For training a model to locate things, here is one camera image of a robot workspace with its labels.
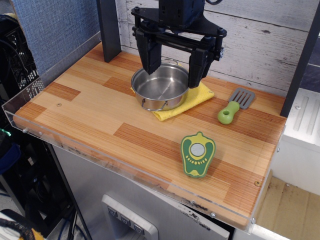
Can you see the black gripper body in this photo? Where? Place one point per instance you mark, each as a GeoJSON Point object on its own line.
{"type": "Point", "coordinates": [181, 24]}

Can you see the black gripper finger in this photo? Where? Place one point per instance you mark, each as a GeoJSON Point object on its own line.
{"type": "Point", "coordinates": [199, 63]}
{"type": "Point", "coordinates": [149, 50]}

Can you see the green handled grey spatula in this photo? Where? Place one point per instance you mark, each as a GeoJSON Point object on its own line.
{"type": "Point", "coordinates": [240, 99]}

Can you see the yellow cloth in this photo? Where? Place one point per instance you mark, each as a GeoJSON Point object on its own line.
{"type": "Point", "coordinates": [195, 96]}

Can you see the stainless steel pot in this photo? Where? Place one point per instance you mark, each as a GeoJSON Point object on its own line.
{"type": "Point", "coordinates": [165, 89]}

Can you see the green toy pepper half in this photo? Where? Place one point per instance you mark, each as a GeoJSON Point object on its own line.
{"type": "Point", "coordinates": [197, 153]}

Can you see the black plastic crate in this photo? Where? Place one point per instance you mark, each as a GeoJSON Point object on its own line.
{"type": "Point", "coordinates": [17, 66]}

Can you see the clear acrylic table guard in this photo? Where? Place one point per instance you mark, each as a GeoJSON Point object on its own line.
{"type": "Point", "coordinates": [110, 143]}

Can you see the grey button panel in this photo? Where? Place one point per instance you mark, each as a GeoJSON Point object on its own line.
{"type": "Point", "coordinates": [126, 224]}

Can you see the dark grey left post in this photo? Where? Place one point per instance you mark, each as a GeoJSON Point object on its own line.
{"type": "Point", "coordinates": [109, 28]}

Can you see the dark grey post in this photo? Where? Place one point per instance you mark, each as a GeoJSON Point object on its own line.
{"type": "Point", "coordinates": [109, 28]}
{"type": "Point", "coordinates": [302, 64]}

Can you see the dark grey right post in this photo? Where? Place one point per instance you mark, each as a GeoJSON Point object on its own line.
{"type": "Point", "coordinates": [302, 64]}

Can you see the white aluminium rail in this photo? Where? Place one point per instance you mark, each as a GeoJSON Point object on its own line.
{"type": "Point", "coordinates": [303, 122]}

